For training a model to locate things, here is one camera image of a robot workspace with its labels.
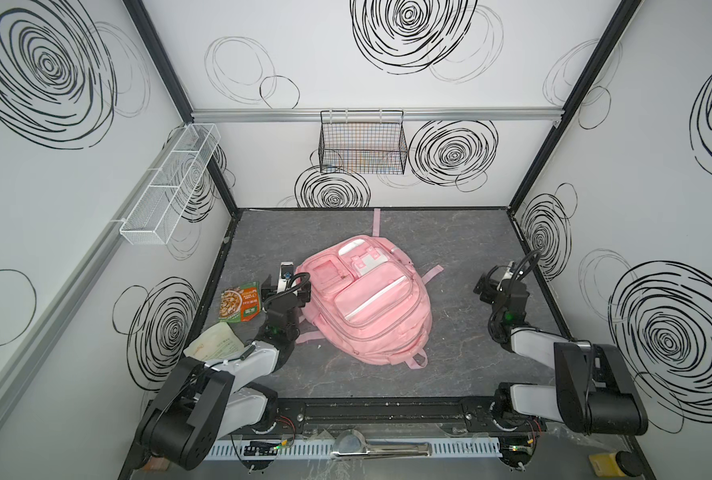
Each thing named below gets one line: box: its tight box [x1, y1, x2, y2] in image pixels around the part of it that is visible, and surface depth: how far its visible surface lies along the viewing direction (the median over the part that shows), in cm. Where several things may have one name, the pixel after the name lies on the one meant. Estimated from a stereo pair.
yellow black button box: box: [589, 450, 643, 477], surface depth 63 cm
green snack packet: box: [218, 281, 261, 323], surface depth 93 cm
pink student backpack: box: [296, 208, 444, 370], surface depth 84 cm
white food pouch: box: [183, 322, 245, 363], surface depth 86 cm
